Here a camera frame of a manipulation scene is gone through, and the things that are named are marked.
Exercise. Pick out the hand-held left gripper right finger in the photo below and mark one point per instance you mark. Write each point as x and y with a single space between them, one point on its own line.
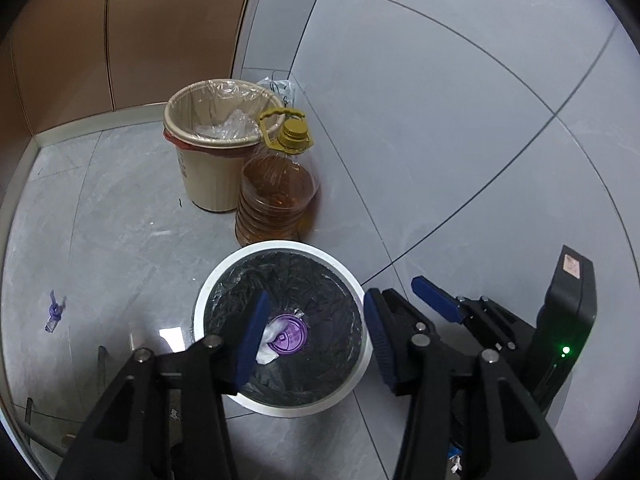
377 340

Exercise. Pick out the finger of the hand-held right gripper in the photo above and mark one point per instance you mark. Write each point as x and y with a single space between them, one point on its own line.
435 300

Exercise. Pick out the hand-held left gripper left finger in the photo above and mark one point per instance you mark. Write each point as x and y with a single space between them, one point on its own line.
252 340

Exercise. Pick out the white round trash bin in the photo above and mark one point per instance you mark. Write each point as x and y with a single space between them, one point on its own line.
204 295

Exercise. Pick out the beige ribbed trash bin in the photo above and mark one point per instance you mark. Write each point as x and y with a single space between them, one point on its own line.
210 180

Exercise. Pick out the crumpled white tissue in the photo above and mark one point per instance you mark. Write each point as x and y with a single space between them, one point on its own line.
265 355

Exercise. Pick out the purple round lid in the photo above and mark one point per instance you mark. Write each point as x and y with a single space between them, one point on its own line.
290 335

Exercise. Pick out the black bin liner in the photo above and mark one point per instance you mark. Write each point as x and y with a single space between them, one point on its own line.
320 300

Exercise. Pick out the cooking oil bottle yellow cap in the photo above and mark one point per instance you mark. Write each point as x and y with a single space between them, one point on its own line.
275 200

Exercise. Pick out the purple wrapper scrap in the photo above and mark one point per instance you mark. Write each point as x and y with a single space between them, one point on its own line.
52 312

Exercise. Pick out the clear plastic bin liner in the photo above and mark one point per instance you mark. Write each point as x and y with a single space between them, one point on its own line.
225 130

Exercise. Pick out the clear plastic bag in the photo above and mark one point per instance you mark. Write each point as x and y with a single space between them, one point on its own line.
282 91

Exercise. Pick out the brown kitchen cabinets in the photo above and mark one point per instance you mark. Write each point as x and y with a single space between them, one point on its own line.
150 35

